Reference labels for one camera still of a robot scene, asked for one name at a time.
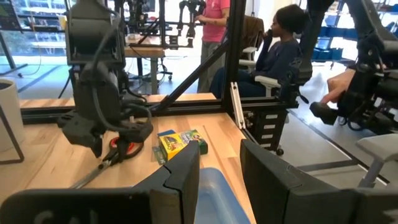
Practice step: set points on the blue plastic pencil box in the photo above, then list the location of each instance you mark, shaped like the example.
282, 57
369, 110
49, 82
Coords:
217, 202

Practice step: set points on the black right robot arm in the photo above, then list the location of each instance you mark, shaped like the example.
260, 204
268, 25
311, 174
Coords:
93, 37

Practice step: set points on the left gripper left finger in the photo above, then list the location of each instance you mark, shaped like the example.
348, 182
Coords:
177, 193

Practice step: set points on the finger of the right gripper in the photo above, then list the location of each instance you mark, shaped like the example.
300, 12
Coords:
122, 151
98, 146

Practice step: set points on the yellow crayon box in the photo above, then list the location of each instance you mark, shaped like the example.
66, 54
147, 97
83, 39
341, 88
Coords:
174, 146

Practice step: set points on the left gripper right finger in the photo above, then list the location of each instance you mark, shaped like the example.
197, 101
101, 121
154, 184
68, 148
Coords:
280, 196

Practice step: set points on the person's hand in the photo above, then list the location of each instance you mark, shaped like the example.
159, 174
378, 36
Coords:
337, 85

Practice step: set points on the black background robot rig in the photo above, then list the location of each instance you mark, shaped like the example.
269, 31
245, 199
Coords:
186, 28

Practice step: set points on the grey chair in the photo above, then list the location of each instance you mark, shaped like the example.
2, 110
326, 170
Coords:
379, 146

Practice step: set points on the wooden background table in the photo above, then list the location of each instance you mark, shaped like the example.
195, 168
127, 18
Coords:
146, 51

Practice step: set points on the office chair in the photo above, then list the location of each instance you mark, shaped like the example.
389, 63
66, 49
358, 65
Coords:
267, 82

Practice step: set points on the person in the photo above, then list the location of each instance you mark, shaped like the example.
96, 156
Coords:
213, 25
276, 59

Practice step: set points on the blue storage bins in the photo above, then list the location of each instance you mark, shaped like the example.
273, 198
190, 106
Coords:
329, 53

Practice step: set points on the black aluminium frame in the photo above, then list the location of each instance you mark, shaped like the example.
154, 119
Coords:
233, 62

